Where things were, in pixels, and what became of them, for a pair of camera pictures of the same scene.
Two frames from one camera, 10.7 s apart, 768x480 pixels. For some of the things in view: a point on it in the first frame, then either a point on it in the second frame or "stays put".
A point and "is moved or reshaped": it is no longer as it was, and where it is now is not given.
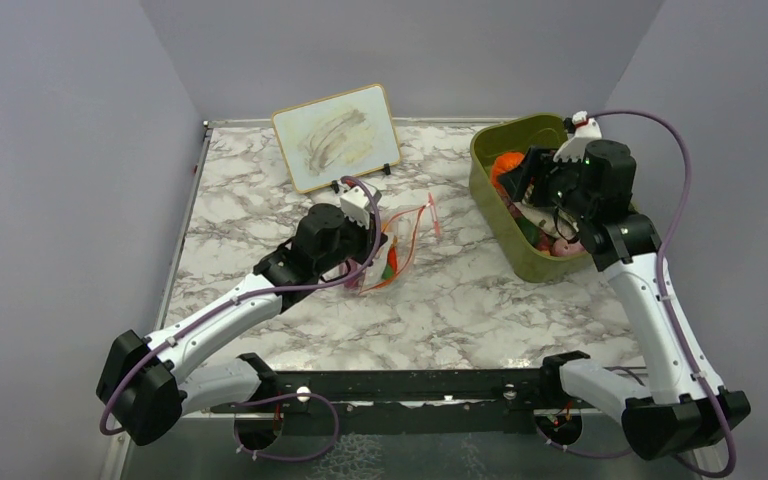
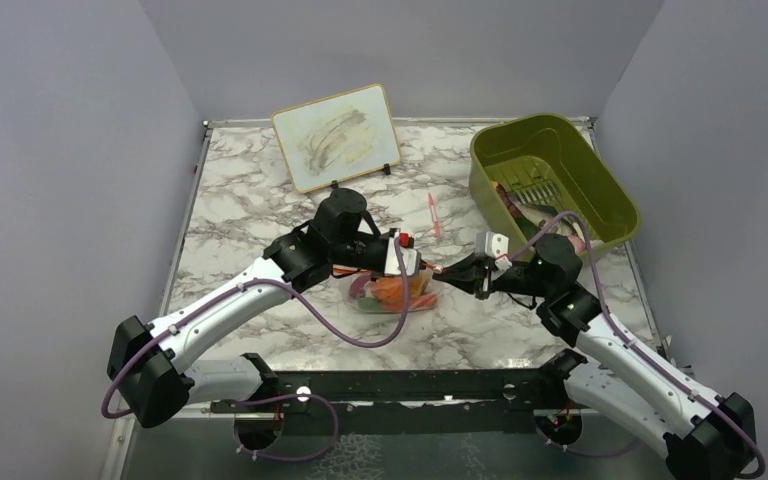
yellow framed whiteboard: x=337 y=137 stays put
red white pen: x=434 y=214 stays put
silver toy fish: x=553 y=220 stays put
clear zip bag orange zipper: x=404 y=227 to x=380 y=294
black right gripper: x=538 y=165 to x=469 y=277
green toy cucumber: x=388 y=273 is moved or reshaped
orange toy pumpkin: x=504 y=161 to x=390 y=289
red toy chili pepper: x=393 y=256 is moved or reshaped
